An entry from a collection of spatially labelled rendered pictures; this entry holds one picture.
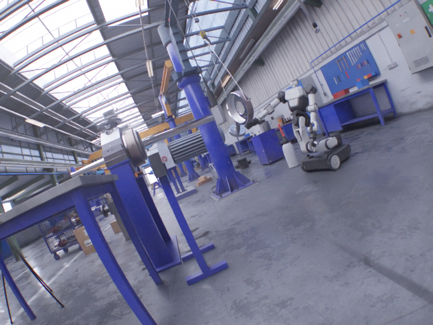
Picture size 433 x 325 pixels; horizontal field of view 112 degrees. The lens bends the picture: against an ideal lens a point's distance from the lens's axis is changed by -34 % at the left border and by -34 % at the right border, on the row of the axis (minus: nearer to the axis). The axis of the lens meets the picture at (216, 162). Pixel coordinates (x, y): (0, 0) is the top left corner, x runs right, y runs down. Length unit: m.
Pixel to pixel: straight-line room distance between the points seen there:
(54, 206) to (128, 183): 0.92
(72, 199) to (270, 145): 4.65
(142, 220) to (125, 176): 0.38
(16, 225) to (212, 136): 3.22
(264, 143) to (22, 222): 4.76
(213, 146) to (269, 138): 1.84
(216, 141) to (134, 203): 2.24
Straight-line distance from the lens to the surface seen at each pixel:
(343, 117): 5.84
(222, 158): 3.74
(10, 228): 1.27
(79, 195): 1.00
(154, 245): 1.92
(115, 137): 2.03
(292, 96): 2.86
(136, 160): 2.07
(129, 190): 1.85
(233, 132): 2.53
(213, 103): 1.50
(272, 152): 5.19
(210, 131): 3.75
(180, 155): 5.68
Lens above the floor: 0.74
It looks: 3 degrees down
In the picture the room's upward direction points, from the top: 22 degrees counter-clockwise
